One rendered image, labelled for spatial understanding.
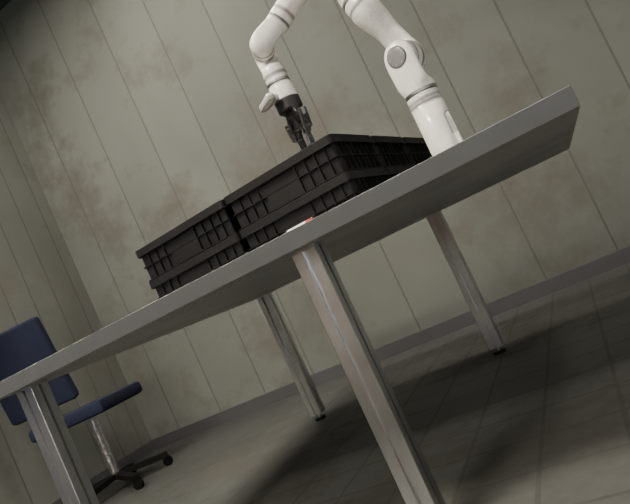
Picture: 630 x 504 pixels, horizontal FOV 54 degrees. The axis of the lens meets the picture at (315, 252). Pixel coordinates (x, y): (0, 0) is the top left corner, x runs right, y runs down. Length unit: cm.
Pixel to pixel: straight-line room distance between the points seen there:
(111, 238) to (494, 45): 297
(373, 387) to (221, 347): 318
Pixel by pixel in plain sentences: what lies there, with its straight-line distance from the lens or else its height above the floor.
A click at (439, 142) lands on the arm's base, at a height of 79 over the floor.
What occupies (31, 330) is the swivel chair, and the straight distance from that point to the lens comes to 377.
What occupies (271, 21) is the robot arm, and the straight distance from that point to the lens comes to 188.
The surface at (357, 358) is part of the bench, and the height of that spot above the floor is 40.
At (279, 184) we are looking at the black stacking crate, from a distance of 175.
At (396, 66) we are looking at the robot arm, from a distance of 174.
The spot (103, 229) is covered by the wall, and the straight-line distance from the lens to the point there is 489.
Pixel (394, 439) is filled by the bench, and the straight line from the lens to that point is 136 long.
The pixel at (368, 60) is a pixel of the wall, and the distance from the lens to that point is 393.
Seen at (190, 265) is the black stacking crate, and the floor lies 80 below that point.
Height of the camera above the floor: 56
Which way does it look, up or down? 4 degrees up
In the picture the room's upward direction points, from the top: 25 degrees counter-clockwise
